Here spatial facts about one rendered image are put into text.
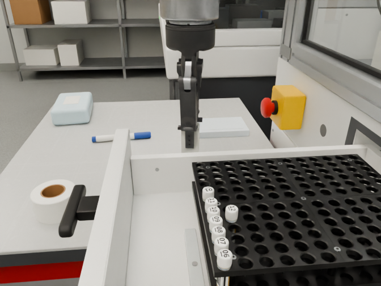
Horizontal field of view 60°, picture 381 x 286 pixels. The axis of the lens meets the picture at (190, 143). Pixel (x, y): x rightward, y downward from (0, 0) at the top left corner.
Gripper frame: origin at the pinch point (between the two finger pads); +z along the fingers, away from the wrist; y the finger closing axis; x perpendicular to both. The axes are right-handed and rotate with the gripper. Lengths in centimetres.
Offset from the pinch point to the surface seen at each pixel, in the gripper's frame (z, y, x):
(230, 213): -6.2, -26.5, -6.0
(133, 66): 70, 329, 95
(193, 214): 1.3, -17.8, -1.8
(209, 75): 4, 57, -2
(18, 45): 53, 354, 245
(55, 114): 5.5, 23.9, 36.6
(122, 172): -7.8, -22.6, 5.4
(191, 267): 0.0, -27.6, -2.4
